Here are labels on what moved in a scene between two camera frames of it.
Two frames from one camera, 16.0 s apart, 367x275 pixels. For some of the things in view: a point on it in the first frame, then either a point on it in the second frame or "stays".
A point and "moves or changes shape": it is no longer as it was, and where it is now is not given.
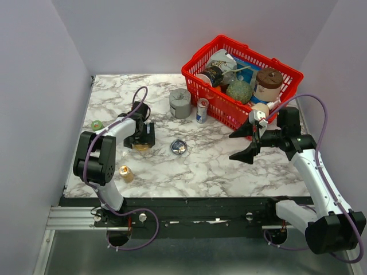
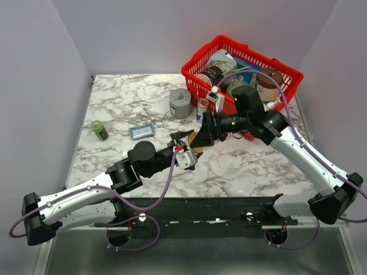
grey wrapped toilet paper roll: [180, 102] stays
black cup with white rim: [213, 75] stays
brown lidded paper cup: [268, 83] stays
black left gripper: [149, 138] → [176, 137]
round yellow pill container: [142, 148] moves or changes shape
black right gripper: [246, 155] → [216, 126]
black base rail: [188, 217] stays
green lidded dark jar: [97, 125] stays
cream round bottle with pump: [265, 107] stays
